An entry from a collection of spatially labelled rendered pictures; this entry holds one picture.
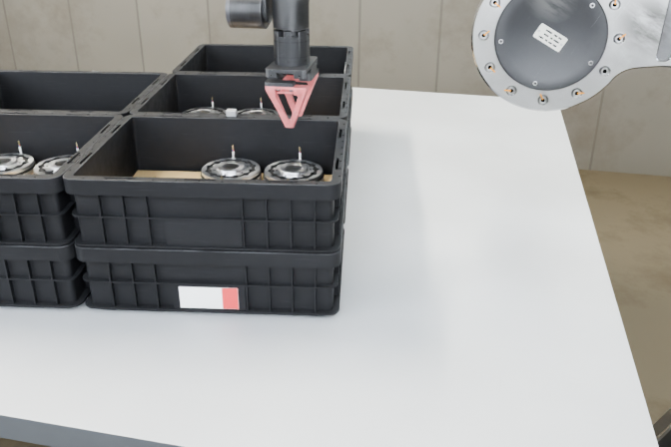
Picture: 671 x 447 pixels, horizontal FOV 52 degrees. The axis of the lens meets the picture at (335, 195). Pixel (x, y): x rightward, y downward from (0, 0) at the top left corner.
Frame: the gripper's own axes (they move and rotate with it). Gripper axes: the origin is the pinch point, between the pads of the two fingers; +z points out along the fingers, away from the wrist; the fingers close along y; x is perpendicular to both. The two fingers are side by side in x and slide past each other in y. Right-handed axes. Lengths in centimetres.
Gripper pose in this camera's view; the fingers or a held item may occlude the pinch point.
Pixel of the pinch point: (294, 117)
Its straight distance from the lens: 114.1
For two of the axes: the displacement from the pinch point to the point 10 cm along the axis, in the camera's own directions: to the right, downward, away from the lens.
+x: 9.9, 0.6, -1.5
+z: 0.0, 9.1, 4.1
